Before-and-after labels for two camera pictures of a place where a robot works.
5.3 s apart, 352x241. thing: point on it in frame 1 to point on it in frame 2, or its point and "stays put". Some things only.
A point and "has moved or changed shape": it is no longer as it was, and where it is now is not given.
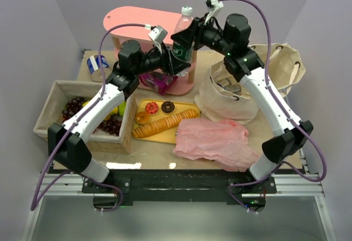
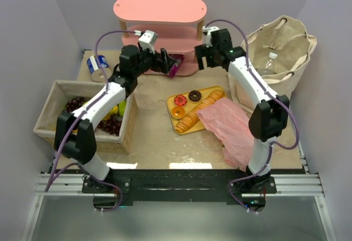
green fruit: x=122 y=108 stays put
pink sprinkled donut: x=152 y=107 to x=180 y=100
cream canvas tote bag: x=286 y=67 to x=278 y=55
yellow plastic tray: x=168 y=135 to x=197 y=125
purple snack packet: x=158 y=82 has moved or changed shape
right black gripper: x=196 y=33 to x=205 y=53
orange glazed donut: x=142 y=118 to x=177 y=113
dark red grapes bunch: x=73 y=106 stays put
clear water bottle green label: x=187 y=17 to x=268 y=67
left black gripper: x=169 y=59 stays put
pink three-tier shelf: x=155 y=18 to x=176 y=18
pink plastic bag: x=224 y=141 to x=230 y=121
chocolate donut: x=168 y=107 to x=194 y=96
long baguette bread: x=149 y=128 to x=191 y=118
